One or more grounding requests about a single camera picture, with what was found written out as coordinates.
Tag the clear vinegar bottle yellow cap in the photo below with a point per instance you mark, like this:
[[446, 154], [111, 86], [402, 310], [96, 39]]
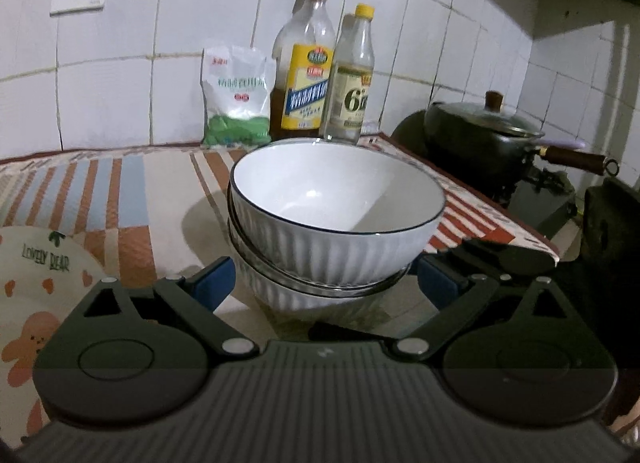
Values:
[[352, 93]]

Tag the striped counter mat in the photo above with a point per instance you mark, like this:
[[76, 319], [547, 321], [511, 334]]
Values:
[[150, 193]]

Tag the white ribbed bowl dark rim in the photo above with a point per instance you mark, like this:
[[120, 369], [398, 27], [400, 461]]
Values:
[[325, 188], [300, 302]]

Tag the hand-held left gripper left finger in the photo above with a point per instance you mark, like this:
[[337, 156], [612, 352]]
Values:
[[216, 284]]

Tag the white and green salt bag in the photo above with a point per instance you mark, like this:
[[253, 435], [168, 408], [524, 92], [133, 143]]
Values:
[[235, 93]]

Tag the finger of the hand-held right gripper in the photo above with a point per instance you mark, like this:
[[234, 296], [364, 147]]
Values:
[[510, 257]]

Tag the white plate with pink rabbit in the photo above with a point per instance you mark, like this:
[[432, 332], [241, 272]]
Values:
[[30, 293]]

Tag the glass pot lid wooden knob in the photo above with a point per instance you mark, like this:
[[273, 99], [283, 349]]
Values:
[[487, 115]]

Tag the oil bottle with yellow label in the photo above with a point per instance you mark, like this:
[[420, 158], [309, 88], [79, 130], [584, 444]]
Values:
[[302, 88]]

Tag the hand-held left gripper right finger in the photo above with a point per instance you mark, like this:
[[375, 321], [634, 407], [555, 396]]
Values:
[[436, 284]]

